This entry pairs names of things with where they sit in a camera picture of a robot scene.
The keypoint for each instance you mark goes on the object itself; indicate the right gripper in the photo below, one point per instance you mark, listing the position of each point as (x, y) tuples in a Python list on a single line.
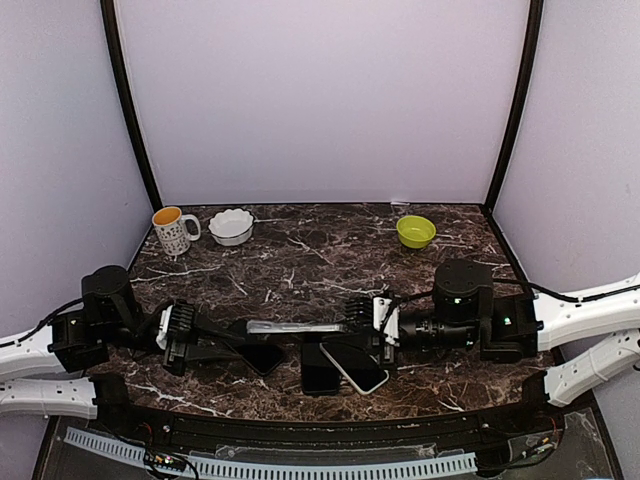
[(370, 319)]

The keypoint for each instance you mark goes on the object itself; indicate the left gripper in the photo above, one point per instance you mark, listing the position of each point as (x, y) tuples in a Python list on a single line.
[(184, 330)]

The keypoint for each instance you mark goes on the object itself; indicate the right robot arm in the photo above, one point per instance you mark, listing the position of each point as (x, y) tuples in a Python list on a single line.
[(466, 314)]

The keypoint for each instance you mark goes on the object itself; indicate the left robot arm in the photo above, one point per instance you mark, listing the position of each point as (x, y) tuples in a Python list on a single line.
[(38, 366)]

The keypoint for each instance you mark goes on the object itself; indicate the phone in white case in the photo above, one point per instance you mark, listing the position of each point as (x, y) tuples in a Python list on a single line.
[(359, 368)]

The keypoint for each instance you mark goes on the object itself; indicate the black phone left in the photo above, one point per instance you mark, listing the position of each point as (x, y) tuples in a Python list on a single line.
[(262, 358)]

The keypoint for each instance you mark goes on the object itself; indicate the black phone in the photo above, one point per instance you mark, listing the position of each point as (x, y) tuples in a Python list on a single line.
[(262, 358), (319, 377)]

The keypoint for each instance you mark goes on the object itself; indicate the black phone middle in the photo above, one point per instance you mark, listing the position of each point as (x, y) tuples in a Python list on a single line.
[(319, 377)]

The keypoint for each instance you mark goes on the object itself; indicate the green bowl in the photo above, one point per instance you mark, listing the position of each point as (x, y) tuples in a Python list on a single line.
[(415, 232)]

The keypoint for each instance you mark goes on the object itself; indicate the patterned mug yellow inside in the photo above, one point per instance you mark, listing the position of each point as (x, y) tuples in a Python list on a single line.
[(175, 230)]

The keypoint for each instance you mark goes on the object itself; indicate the white scalloped bowl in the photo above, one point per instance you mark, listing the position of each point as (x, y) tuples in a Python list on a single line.
[(232, 227)]

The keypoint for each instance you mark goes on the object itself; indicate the small circuit board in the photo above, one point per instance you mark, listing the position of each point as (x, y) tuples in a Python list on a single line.
[(161, 461)]

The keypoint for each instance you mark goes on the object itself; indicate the white slotted cable duct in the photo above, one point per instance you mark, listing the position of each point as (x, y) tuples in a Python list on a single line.
[(202, 467)]

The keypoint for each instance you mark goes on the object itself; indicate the black front table rail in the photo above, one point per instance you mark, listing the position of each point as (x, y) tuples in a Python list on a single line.
[(481, 428)]

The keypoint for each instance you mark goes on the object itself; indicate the right black frame post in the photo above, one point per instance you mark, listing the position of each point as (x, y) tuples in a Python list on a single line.
[(525, 70)]

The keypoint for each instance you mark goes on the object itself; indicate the black frame post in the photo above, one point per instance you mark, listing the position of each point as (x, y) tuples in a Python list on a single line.
[(525, 70), (128, 109)]

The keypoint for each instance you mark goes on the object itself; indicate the left black frame post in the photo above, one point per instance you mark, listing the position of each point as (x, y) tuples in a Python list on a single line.
[(128, 109)]

